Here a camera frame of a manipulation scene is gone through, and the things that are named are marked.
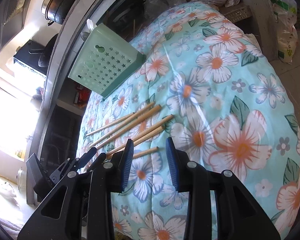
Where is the bamboo chopstick six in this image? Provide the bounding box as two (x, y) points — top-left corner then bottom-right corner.
(133, 147), (159, 159)

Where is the bamboo chopstick four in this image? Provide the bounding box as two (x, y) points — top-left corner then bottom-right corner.
(105, 114), (175, 157)

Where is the bamboo chopstick five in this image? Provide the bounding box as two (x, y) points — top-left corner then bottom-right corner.
(107, 126), (164, 159)

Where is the bamboo chopstick three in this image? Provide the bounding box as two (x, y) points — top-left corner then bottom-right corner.
(96, 105), (162, 150)

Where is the bamboo chopstick one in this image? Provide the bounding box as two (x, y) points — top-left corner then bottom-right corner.
(86, 112), (135, 136)

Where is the metal spoon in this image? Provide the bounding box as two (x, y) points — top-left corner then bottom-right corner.
(80, 31), (90, 42)

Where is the floral blue quilt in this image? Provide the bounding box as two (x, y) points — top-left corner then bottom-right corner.
(77, 1), (300, 239)

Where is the green plastic utensil holder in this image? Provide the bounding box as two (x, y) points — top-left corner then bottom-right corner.
(68, 23), (146, 98)

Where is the black wok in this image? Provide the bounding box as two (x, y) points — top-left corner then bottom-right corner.
(29, 34), (58, 68)

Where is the large black stock pot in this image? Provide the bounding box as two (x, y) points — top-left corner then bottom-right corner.
(41, 0), (75, 26)

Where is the rice sack bag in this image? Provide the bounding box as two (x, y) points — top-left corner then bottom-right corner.
(271, 0), (298, 64)

